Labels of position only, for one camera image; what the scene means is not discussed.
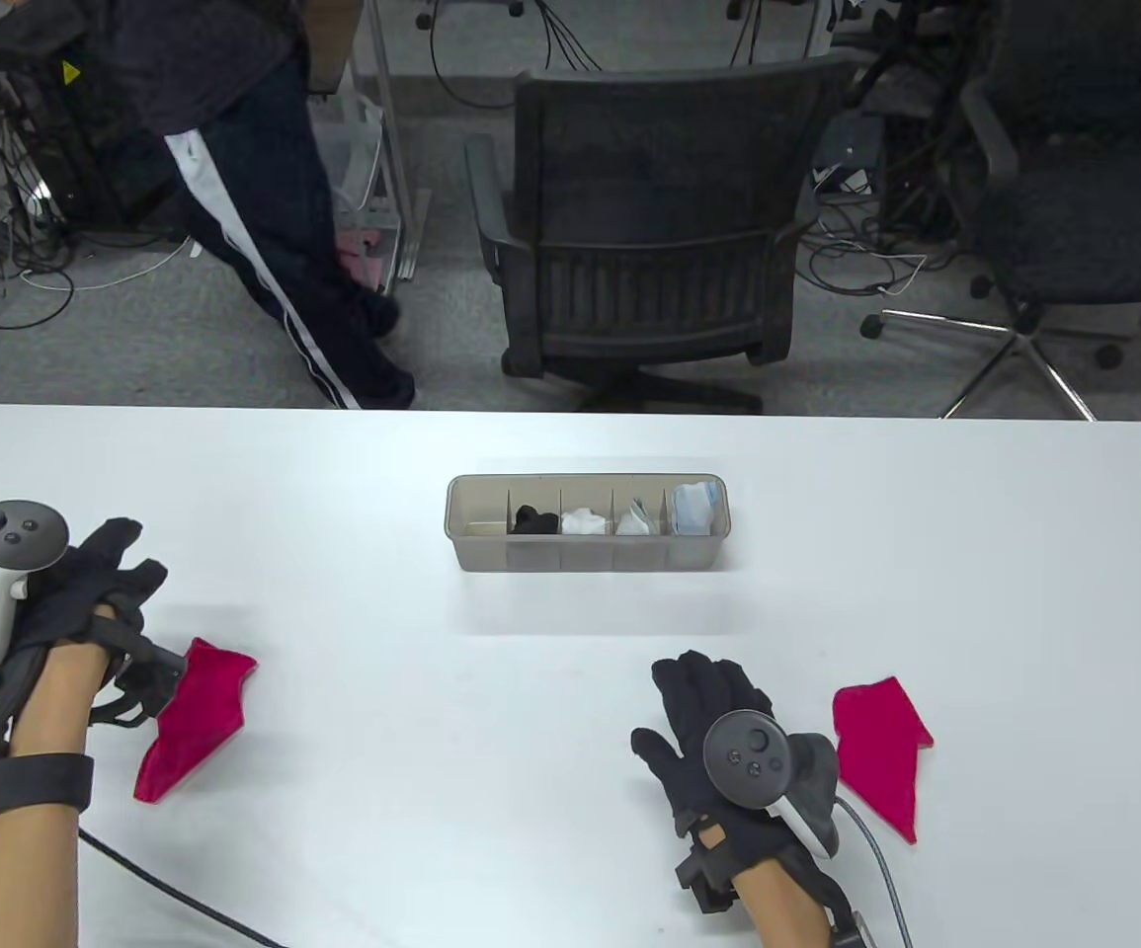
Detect person's right hand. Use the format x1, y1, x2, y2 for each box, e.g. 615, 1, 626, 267
631, 650, 843, 878

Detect person's left hand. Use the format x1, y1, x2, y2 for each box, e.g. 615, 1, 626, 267
12, 516, 169, 672

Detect grey tracking controller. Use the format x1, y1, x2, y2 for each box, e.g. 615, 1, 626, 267
0, 502, 70, 684
703, 709, 840, 858

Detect pink sock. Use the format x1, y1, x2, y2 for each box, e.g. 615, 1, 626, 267
133, 637, 260, 806
834, 676, 934, 843

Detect person's right forearm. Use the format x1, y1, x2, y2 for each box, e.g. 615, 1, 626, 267
736, 857, 835, 948

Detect person's left forearm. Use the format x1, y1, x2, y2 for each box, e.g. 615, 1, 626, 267
0, 607, 122, 948

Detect beige divided organizer box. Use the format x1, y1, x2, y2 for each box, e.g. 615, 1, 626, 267
445, 474, 729, 574

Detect pink cloth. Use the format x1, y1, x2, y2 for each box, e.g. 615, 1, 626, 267
333, 227, 388, 292

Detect black computer tower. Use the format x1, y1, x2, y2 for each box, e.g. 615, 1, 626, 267
0, 20, 186, 243

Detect black mesh office chair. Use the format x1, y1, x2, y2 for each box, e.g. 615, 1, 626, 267
464, 51, 862, 414

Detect white rolling cart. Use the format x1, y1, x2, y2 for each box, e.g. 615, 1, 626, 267
305, 0, 403, 297

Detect dark chair with chrome base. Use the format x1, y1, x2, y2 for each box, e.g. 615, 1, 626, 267
861, 0, 1141, 421

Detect black forearm strap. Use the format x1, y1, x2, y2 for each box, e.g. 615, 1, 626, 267
0, 753, 95, 816

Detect grey cable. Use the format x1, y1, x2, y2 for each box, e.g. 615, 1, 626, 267
835, 795, 914, 948

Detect black cable tangle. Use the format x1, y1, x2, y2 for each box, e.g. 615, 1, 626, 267
0, 94, 77, 396
797, 94, 971, 297

